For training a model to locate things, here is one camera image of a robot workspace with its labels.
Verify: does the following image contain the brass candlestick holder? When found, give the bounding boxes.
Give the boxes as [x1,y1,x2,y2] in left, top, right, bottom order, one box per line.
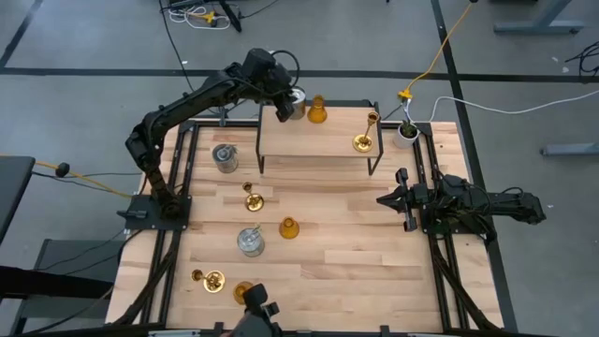
[241,182,266,213]
[352,110,381,154]
[190,269,226,294]

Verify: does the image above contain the silver metal candle tin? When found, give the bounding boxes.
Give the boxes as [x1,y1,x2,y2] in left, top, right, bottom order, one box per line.
[287,86,308,121]
[236,227,267,258]
[212,142,240,175]

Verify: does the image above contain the black rig frame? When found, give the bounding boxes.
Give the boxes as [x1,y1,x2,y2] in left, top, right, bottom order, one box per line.
[111,119,506,337]

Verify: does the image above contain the white cable coil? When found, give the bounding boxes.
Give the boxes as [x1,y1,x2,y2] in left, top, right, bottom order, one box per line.
[167,6,233,32]

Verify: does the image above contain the yellow extension cable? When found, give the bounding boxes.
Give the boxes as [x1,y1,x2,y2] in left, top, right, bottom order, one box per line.
[397,1,476,102]

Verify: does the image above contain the black leader arm handle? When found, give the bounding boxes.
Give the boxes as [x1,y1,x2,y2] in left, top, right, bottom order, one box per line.
[219,282,285,337]

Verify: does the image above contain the grey desk base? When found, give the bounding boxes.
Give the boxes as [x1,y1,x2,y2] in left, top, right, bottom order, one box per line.
[8,238,124,336]

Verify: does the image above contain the black beam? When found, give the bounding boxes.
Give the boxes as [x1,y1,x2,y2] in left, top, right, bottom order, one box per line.
[0,264,115,300]

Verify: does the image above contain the black stand leg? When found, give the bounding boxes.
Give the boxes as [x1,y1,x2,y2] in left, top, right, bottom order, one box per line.
[217,0,243,34]

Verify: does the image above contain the grey desk foot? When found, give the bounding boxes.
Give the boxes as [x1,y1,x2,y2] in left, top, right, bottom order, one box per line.
[539,142,599,157]

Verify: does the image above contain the wooden shelf riser black frame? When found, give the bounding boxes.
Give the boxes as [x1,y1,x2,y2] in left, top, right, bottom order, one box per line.
[255,98,385,177]

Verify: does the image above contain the black cable bundle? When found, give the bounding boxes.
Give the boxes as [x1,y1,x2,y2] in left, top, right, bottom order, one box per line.
[564,40,599,76]

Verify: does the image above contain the grey desk leg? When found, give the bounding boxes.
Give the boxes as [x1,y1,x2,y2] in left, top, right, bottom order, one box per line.
[494,0,586,36]

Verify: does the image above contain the black side table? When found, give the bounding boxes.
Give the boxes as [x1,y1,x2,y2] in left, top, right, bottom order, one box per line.
[0,155,37,244]

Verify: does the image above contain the white pot with green plant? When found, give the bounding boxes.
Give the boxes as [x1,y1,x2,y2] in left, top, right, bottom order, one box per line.
[392,119,421,151]

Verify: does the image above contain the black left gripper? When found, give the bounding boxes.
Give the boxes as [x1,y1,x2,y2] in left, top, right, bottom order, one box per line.
[243,48,297,124]

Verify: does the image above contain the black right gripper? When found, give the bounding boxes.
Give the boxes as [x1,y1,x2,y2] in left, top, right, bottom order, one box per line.
[376,168,428,232]

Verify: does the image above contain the yellow cable with black plug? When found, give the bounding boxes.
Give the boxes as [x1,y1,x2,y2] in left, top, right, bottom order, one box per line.
[35,161,135,198]

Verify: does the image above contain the amber glass candle holder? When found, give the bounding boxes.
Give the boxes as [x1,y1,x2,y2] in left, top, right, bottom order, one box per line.
[306,95,329,125]
[232,280,256,306]
[278,215,300,241]

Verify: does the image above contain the black hanging cable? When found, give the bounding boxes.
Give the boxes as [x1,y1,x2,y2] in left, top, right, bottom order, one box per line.
[157,0,197,95]

